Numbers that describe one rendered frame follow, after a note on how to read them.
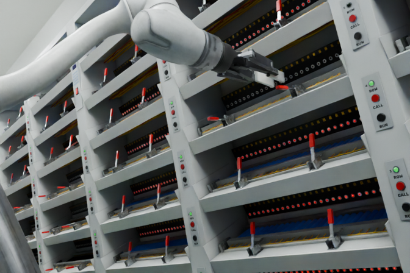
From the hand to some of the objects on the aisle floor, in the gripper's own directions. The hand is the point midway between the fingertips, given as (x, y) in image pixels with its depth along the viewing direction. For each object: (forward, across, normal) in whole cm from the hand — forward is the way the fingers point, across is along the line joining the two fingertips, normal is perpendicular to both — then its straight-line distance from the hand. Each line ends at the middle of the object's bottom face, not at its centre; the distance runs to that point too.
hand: (269, 77), depth 117 cm
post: (+29, +28, -97) cm, 105 cm away
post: (+29, -42, -97) cm, 110 cm away
